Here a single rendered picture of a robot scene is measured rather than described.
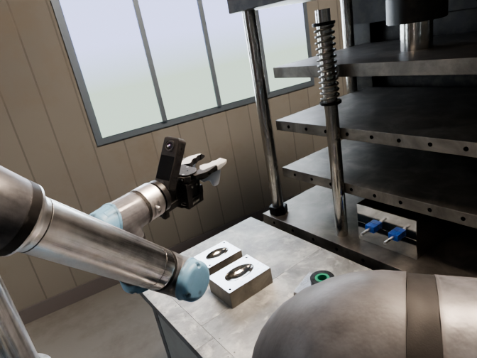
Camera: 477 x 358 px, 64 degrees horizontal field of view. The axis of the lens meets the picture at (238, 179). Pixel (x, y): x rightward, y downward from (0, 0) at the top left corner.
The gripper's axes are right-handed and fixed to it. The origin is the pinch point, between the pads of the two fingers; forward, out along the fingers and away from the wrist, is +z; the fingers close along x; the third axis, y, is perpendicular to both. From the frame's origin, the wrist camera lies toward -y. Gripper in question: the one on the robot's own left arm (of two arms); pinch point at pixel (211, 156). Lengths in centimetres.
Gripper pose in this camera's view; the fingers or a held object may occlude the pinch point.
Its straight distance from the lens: 96.2
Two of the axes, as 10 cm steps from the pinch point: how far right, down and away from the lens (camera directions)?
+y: 0.6, 9.0, 4.3
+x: 8.2, 2.0, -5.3
